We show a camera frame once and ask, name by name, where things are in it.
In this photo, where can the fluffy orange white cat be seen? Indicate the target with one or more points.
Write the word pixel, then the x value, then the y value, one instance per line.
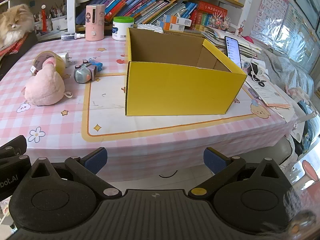
pixel 13 25

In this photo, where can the orange white carton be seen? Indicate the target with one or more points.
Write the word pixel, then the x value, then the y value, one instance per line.
pixel 177 20
pixel 171 26

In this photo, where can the pink flower ornament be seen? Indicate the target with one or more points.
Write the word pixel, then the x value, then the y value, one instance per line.
pixel 220 23

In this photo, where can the white charger plug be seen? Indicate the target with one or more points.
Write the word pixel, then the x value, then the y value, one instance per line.
pixel 65 58

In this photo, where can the pink stool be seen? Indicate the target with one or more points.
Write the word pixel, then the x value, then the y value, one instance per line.
pixel 311 172

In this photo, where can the stack of magazines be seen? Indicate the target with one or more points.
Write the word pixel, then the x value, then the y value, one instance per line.
pixel 246 46

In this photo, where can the white jar green lid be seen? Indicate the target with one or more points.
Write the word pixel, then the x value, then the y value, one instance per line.
pixel 122 28

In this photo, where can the black smartphone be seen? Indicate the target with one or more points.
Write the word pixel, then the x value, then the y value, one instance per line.
pixel 232 51

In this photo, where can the black case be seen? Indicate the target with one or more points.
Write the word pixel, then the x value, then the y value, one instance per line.
pixel 17 60

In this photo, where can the alphabet wall poster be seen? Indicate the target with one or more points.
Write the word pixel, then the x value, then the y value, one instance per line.
pixel 271 10

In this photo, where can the red boxed book set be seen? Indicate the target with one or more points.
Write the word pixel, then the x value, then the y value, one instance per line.
pixel 212 11

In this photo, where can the grey blanket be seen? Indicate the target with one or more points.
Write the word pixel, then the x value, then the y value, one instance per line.
pixel 287 67

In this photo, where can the beige packing tape roll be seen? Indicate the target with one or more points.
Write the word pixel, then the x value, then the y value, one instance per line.
pixel 58 61

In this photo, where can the stack of printed papers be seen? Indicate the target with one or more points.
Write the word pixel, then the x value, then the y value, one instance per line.
pixel 270 95

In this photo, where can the white ribbed tissue pack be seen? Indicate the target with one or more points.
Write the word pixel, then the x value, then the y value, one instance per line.
pixel 150 27

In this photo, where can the small clear spray bottle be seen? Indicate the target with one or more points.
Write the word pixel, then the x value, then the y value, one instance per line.
pixel 71 36

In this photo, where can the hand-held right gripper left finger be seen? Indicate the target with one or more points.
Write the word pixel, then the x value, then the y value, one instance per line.
pixel 96 161

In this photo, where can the large pink plush toy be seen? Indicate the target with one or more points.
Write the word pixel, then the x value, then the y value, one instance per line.
pixel 45 87

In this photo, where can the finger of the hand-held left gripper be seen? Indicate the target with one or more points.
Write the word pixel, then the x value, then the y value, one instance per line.
pixel 15 152

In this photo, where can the white pen holder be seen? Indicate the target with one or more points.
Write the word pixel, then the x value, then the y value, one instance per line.
pixel 59 22

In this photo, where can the yellow cardboard box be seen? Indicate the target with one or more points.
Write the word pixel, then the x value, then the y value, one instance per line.
pixel 175 87

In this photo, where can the grey blue toy figure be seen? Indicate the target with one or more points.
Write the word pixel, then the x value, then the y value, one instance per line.
pixel 83 73

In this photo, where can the row of colourful books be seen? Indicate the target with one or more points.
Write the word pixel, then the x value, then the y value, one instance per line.
pixel 140 5

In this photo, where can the pink checkered tablecloth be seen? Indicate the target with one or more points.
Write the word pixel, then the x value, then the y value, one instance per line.
pixel 62 130

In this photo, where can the red flat book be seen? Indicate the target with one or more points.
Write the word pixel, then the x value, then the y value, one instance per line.
pixel 13 46

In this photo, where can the red doll figurine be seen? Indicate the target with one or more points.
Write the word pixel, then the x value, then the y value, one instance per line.
pixel 44 17

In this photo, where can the white wooden bookshelf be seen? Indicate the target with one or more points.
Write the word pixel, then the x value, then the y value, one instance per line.
pixel 71 5

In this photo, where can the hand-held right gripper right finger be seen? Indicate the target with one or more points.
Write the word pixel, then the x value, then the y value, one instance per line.
pixel 213 161

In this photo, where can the grey white chair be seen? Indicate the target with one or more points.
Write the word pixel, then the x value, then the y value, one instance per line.
pixel 290 152

